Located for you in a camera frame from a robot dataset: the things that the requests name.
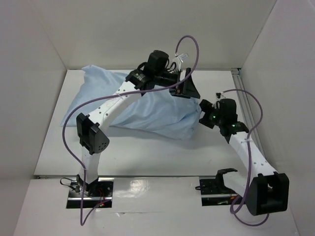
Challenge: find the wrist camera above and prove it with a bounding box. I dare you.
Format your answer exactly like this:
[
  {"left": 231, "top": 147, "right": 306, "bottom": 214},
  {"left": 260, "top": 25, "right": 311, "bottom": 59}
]
[
  {"left": 213, "top": 92, "right": 226, "bottom": 109},
  {"left": 172, "top": 53, "right": 189, "bottom": 71}
]

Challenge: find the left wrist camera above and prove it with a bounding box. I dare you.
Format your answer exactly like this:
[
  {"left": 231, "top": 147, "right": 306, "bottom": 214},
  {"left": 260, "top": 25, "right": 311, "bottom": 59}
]
[{"left": 172, "top": 53, "right": 189, "bottom": 71}]

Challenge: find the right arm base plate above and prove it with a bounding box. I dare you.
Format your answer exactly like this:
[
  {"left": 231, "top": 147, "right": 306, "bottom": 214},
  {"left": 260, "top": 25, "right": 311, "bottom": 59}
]
[{"left": 195, "top": 178, "right": 238, "bottom": 207}]

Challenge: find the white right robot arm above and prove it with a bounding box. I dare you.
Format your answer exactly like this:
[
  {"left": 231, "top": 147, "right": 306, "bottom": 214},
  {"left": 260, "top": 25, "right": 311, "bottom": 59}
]
[{"left": 199, "top": 98, "right": 289, "bottom": 216}]

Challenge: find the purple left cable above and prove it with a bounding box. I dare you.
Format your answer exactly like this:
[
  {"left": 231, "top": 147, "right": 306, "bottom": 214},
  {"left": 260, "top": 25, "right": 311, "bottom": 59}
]
[{"left": 62, "top": 35, "right": 199, "bottom": 226}]

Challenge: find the light blue pillowcase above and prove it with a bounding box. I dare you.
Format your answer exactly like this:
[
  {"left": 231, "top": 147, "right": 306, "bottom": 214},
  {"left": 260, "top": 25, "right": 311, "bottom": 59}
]
[{"left": 60, "top": 65, "right": 201, "bottom": 140}]

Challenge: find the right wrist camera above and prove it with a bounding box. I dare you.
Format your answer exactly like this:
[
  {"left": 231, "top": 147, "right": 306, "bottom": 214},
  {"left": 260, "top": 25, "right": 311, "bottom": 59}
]
[{"left": 213, "top": 92, "right": 226, "bottom": 109}]

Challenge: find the purple cable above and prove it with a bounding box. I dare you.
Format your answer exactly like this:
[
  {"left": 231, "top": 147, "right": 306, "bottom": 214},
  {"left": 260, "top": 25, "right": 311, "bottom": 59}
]
[
  {"left": 216, "top": 88, "right": 269, "bottom": 226},
  {"left": 62, "top": 35, "right": 199, "bottom": 226}
]

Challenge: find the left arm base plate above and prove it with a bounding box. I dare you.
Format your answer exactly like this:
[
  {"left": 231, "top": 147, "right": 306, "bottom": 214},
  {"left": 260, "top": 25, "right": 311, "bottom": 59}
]
[{"left": 60, "top": 177, "right": 114, "bottom": 209}]

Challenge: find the aluminium frame rail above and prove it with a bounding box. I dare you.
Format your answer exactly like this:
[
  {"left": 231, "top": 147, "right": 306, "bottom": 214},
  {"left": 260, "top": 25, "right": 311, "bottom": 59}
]
[{"left": 231, "top": 68, "right": 265, "bottom": 155}]

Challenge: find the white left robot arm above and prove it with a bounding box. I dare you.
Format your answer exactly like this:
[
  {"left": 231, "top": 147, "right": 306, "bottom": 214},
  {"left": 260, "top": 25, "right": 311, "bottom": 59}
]
[{"left": 76, "top": 50, "right": 200, "bottom": 196}]

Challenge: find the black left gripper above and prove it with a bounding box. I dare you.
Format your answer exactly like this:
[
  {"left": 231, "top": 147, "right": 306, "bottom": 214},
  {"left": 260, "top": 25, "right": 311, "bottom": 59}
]
[{"left": 154, "top": 67, "right": 199, "bottom": 98}]

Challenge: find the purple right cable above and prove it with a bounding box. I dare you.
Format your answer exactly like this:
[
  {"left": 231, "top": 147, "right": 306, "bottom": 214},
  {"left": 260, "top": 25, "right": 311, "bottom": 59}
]
[{"left": 216, "top": 88, "right": 269, "bottom": 226}]

